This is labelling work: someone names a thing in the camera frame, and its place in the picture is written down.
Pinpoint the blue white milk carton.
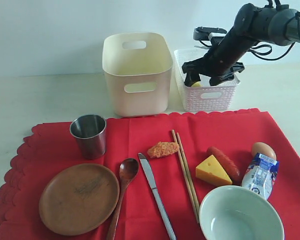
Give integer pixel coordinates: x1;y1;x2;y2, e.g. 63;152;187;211
241;152;280;200

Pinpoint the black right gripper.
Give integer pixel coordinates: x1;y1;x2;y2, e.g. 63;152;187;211
181;31;249;87

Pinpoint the yellow lemon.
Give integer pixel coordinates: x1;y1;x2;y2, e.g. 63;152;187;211
191;81;202;88

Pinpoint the left wooden chopstick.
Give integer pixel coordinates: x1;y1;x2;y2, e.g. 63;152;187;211
171;129;200;224

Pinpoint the red sausage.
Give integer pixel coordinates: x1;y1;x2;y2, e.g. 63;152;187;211
207;146;241;183

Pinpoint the red scalloped cloth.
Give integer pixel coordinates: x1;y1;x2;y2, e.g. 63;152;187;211
0;108;300;240

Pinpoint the brown wooden spoon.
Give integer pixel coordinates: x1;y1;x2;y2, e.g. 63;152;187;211
106;158;139;240

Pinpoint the right wooden chopstick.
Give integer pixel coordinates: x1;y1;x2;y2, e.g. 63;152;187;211
176;133;200;214

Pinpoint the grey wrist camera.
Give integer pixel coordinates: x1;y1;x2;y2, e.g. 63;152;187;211
193;26;227;41

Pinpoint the pale green ceramic bowl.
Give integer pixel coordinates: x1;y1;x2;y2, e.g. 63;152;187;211
199;185;285;240

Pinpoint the white woven plastic basket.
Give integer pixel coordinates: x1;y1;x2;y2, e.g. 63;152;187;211
174;47;241;112

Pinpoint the stainless steel cup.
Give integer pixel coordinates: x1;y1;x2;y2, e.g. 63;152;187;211
69;114;107;160

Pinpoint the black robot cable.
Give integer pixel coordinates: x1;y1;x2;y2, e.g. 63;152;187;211
247;0;300;61

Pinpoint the silver table knife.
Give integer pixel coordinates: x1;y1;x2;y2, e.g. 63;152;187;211
138;152;177;240

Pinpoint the brown egg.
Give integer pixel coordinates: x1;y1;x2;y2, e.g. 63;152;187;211
251;142;277;160

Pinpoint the brown wooden plate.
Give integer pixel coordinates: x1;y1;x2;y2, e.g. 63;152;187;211
38;163;120;236

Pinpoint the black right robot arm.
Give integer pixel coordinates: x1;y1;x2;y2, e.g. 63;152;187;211
181;0;300;87

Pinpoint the yellow cheese wedge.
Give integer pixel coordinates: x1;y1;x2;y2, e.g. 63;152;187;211
195;155;233;187

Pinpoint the wooden chopstick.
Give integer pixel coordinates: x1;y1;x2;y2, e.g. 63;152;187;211
171;129;200;224
176;133;200;214

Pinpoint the cream plastic bin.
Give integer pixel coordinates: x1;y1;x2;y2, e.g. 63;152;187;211
102;32;174;117

